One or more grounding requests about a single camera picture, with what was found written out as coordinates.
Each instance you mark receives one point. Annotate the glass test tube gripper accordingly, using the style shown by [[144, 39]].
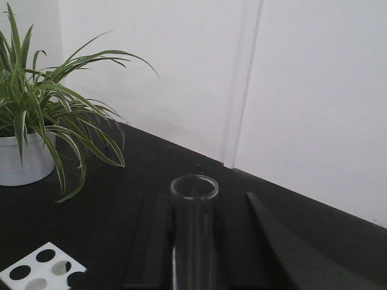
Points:
[[194, 264]]

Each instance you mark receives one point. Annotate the white test tube rack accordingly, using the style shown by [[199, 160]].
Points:
[[47, 267]]

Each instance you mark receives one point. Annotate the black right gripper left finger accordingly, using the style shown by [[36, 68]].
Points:
[[148, 265]]

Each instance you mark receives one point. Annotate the green spider plant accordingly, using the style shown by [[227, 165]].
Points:
[[36, 101]]

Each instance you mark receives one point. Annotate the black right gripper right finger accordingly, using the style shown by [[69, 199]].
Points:
[[306, 267]]

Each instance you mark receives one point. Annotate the white plant pot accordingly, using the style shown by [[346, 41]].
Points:
[[34, 165]]

